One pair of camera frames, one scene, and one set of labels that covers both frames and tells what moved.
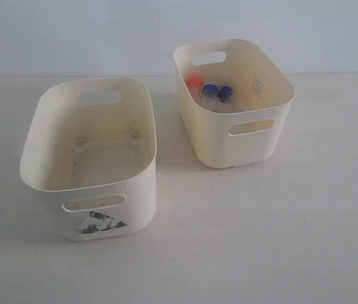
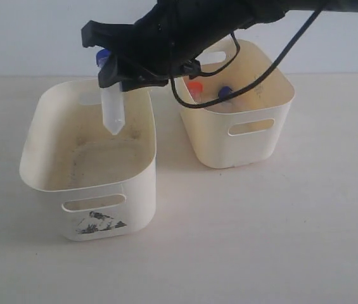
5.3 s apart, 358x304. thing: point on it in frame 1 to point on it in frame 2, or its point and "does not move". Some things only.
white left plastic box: x=91 y=144 does not move
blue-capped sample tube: x=210 y=96 to x=113 y=101
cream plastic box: x=259 y=82 does not move
